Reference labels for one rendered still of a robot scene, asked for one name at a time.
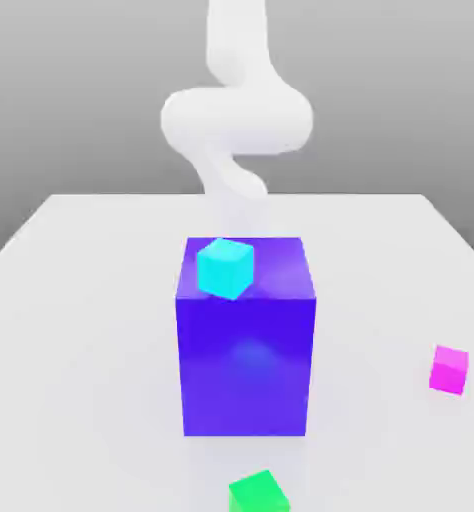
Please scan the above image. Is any small cyan cube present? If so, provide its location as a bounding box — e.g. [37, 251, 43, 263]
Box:
[196, 236, 256, 302]

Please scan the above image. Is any small green cube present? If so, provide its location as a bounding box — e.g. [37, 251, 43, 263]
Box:
[227, 469, 292, 512]

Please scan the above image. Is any small magenta cube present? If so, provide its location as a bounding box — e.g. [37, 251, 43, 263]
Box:
[428, 344, 470, 397]

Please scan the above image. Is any large blue box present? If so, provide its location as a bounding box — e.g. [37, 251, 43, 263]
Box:
[175, 236, 317, 438]

